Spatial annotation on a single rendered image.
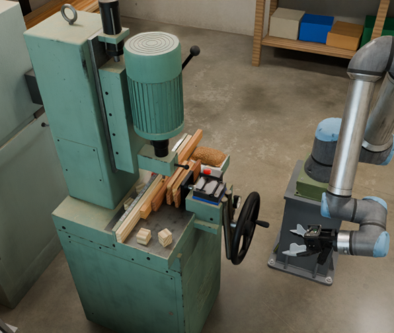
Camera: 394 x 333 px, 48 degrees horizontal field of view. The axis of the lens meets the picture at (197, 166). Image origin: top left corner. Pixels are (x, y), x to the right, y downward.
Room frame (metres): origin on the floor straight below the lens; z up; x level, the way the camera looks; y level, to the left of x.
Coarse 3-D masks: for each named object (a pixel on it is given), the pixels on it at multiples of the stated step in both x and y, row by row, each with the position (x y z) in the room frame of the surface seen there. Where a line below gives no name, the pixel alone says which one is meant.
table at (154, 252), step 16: (160, 208) 1.15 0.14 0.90; (176, 208) 1.15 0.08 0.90; (144, 224) 1.07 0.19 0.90; (160, 224) 1.07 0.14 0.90; (176, 224) 1.07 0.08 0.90; (192, 224) 1.10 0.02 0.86; (208, 224) 1.09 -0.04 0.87; (128, 240) 1.00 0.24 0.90; (176, 240) 0.99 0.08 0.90; (144, 256) 0.95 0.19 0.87; (160, 256) 0.93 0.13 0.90; (176, 256) 0.97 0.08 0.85
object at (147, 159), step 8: (144, 152) 1.27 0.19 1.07; (152, 152) 1.27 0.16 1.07; (176, 152) 1.27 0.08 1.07; (144, 160) 1.25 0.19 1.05; (152, 160) 1.24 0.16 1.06; (160, 160) 1.23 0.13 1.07; (168, 160) 1.23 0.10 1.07; (176, 160) 1.25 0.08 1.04; (144, 168) 1.25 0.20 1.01; (152, 168) 1.24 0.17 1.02; (160, 168) 1.23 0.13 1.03; (168, 168) 1.21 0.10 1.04; (176, 168) 1.25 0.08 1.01
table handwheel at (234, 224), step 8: (256, 192) 1.20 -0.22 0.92; (248, 200) 1.13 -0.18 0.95; (256, 200) 1.21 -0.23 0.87; (248, 208) 1.09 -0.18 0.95; (256, 208) 1.23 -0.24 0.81; (240, 216) 1.07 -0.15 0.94; (248, 216) 1.16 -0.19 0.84; (256, 216) 1.22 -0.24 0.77; (232, 224) 1.13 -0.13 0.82; (240, 224) 1.04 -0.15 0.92; (248, 224) 1.11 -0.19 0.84; (240, 232) 1.02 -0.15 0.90; (248, 232) 1.09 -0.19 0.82; (232, 240) 1.01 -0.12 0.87; (248, 240) 1.15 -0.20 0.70; (232, 248) 1.00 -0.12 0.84; (248, 248) 1.12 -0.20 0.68; (232, 256) 0.99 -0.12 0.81; (240, 256) 1.06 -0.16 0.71
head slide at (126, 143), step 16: (112, 64) 1.29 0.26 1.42; (112, 80) 1.24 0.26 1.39; (112, 96) 1.25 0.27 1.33; (128, 96) 1.26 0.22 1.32; (112, 112) 1.25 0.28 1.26; (128, 112) 1.25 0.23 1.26; (112, 128) 1.26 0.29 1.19; (128, 128) 1.24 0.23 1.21; (112, 144) 1.26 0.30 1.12; (128, 144) 1.23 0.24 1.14; (144, 144) 1.32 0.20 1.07; (128, 160) 1.24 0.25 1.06
